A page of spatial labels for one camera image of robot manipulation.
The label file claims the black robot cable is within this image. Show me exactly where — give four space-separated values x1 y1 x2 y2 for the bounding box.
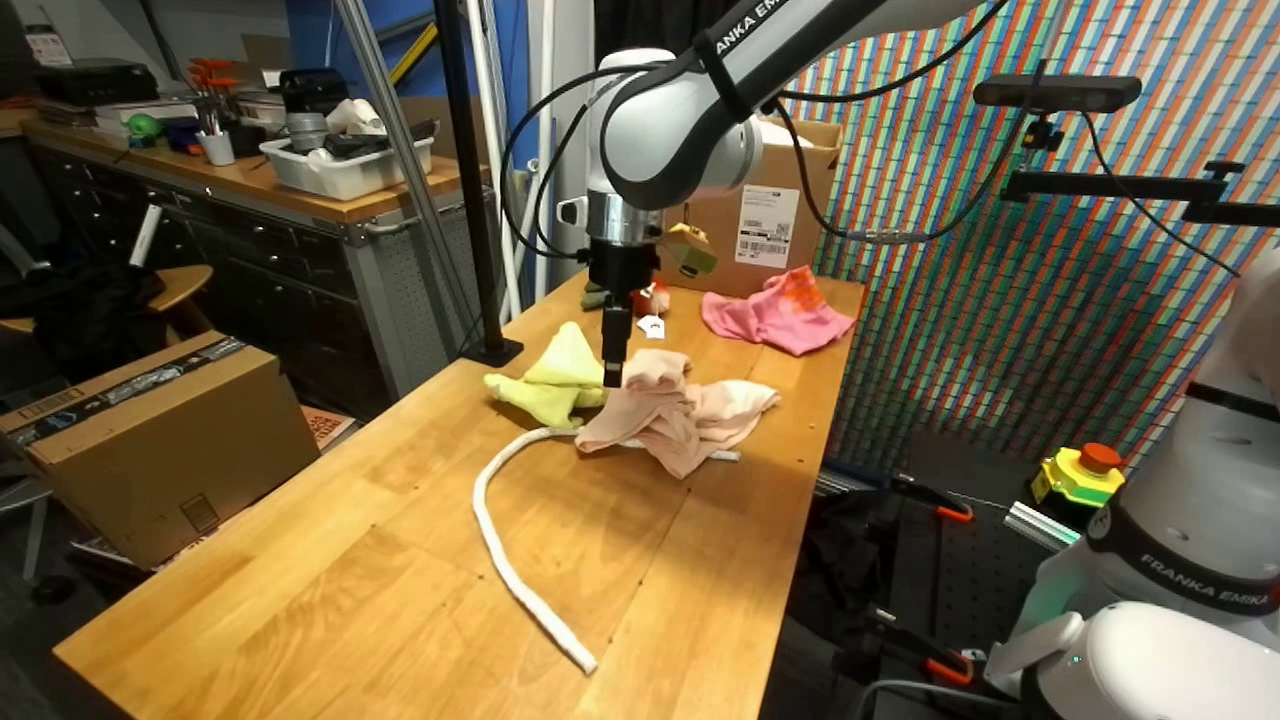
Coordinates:
497 0 1024 334

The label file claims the white plastic bin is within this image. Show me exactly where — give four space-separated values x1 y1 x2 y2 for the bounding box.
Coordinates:
254 131 437 202

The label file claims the red tomato plush with tag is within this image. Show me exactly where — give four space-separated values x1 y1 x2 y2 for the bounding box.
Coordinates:
623 276 678 345

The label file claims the wooden top counter cabinet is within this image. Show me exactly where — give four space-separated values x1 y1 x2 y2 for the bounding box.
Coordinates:
24 116 485 405

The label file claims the peach cloth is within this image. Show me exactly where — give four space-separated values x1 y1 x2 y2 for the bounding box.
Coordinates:
573 345 785 482

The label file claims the black backpack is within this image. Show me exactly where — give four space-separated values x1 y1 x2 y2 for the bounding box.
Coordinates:
0 224 176 392

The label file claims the silver aluminium pole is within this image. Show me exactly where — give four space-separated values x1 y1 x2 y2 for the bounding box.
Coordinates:
331 0 472 355

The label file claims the wooden stool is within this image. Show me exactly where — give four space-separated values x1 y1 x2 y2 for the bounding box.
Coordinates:
0 259 215 345

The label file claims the orange striped fabric piece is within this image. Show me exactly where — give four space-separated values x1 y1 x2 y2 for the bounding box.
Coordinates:
776 263 829 312

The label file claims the yellow-green cloth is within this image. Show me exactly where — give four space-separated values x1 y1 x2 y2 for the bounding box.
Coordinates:
480 315 615 432

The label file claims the yellow red emergency stop button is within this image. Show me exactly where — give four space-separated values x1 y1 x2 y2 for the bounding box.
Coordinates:
1027 434 1133 511

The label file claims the white rope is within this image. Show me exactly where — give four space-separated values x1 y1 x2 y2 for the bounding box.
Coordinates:
469 420 603 675

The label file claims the white cup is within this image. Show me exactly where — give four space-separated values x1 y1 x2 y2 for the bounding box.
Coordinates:
194 125 238 173

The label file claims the black orange clamp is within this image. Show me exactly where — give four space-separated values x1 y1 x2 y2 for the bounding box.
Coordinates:
886 471 983 533
873 607 987 695

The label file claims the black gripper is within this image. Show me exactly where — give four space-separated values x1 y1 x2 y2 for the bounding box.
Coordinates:
582 235 663 392

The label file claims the pink cloth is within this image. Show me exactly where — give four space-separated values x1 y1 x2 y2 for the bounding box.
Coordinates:
700 263 858 359

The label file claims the black vertical pole stand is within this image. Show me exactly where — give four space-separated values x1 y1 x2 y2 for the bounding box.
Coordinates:
431 0 529 370

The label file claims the cardboard box with white label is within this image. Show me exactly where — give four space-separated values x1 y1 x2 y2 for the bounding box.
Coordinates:
672 116 846 298

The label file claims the black stereo camera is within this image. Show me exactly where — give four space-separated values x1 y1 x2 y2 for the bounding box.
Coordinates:
973 71 1147 153

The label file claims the cardboard box with black tape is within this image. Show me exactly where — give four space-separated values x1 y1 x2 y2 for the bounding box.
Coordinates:
0 333 322 574

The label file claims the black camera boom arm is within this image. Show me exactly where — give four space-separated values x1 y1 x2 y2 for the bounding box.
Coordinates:
996 156 1280 232

